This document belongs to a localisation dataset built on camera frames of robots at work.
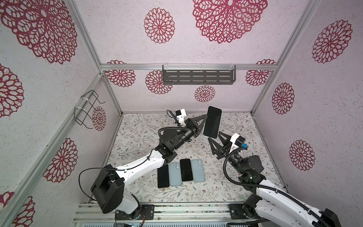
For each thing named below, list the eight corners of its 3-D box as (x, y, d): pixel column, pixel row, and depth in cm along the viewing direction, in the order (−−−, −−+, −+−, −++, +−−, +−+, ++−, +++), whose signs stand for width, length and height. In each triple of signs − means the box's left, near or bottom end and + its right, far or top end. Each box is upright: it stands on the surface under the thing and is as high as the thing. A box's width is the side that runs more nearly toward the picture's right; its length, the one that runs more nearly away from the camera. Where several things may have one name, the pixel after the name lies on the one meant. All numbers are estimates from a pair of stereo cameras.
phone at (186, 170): (182, 181, 86) (182, 179, 83) (179, 161, 94) (179, 159, 92) (192, 180, 86) (193, 178, 84) (189, 160, 95) (190, 158, 92)
